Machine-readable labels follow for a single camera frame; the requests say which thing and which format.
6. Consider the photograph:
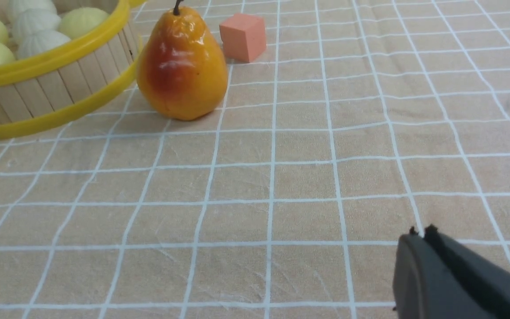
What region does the white bun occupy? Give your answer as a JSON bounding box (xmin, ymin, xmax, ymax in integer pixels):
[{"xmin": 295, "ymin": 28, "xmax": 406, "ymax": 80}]
[
  {"xmin": 6, "ymin": 0, "xmax": 57, "ymax": 23},
  {"xmin": 16, "ymin": 30, "xmax": 71, "ymax": 60},
  {"xmin": 12, "ymin": 8, "xmax": 62, "ymax": 44}
]

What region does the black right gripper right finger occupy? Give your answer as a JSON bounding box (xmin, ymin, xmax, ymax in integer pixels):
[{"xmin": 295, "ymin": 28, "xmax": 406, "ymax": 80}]
[{"xmin": 423, "ymin": 224, "xmax": 510, "ymax": 319}]

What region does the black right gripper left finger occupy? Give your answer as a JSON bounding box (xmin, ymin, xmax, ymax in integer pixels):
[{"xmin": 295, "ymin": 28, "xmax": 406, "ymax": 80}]
[{"xmin": 392, "ymin": 227, "xmax": 495, "ymax": 319}]

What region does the checkered beige tablecloth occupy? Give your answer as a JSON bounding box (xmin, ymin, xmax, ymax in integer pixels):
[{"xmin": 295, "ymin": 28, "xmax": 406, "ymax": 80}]
[{"xmin": 0, "ymin": 0, "xmax": 510, "ymax": 319}]

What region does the orange toy pear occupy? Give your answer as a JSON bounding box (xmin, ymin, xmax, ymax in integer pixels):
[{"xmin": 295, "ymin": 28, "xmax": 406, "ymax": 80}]
[{"xmin": 136, "ymin": 0, "xmax": 228, "ymax": 121}]

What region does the bamboo steamer tray yellow rim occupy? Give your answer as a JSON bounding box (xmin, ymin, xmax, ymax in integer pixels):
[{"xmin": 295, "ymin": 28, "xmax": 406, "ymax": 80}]
[{"xmin": 0, "ymin": 0, "xmax": 143, "ymax": 140}]

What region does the orange foam cube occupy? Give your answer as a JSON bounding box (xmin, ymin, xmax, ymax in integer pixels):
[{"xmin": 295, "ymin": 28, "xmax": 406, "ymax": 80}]
[{"xmin": 219, "ymin": 13, "xmax": 267, "ymax": 63}]

